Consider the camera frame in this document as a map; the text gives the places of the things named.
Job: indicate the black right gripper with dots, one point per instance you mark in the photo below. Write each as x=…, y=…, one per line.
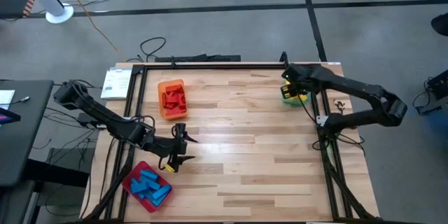
x=301, y=77

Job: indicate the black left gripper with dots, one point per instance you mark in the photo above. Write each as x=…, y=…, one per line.
x=176, y=147

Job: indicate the yellow wooden block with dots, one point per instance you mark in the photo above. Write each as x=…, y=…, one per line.
x=304, y=97
x=287, y=83

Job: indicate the blue wooden block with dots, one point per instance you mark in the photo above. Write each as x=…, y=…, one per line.
x=154, y=183
x=161, y=192
x=159, y=201
x=148, y=174
x=138, y=187

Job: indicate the red arch wooden block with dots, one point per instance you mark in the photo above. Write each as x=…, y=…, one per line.
x=171, y=105

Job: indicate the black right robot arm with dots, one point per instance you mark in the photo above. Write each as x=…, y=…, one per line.
x=350, y=84

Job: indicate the teal plastic bin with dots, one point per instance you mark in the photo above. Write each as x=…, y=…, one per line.
x=297, y=103

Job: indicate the orange plastic bin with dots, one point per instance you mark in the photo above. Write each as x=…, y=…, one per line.
x=161, y=112

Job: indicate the red plastic bin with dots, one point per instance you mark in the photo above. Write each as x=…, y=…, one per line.
x=127, y=183

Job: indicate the black power strip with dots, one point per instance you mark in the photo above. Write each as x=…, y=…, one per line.
x=196, y=58

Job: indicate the white printed paper sheet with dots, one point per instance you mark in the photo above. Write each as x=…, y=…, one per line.
x=117, y=84

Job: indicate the black floor equipment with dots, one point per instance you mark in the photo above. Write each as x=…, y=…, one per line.
x=437, y=87

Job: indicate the black desk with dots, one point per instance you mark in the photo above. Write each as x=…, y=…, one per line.
x=24, y=129

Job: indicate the person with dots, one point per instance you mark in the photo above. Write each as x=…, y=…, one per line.
x=441, y=24

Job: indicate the tablet with lit screen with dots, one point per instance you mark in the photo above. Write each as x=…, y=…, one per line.
x=7, y=116

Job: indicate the white paper on desk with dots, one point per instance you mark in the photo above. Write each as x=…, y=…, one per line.
x=5, y=98

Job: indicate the black frame clamp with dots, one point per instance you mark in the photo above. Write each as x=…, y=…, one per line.
x=283, y=57

